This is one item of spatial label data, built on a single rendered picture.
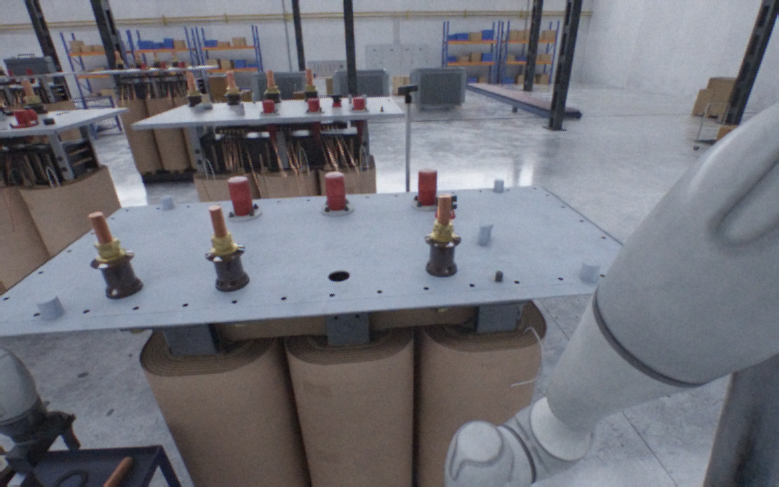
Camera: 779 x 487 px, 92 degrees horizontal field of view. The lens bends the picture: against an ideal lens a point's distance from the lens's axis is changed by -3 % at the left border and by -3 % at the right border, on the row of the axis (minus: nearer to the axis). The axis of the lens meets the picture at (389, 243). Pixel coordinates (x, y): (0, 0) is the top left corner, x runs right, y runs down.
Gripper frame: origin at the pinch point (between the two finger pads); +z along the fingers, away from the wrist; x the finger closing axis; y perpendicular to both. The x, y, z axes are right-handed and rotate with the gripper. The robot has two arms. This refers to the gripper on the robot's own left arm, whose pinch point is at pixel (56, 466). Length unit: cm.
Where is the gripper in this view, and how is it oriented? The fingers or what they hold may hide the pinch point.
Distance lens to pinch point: 141.6
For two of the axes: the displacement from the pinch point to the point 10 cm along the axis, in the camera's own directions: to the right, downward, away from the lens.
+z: 0.2, 8.9, 4.6
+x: 0.8, 4.5, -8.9
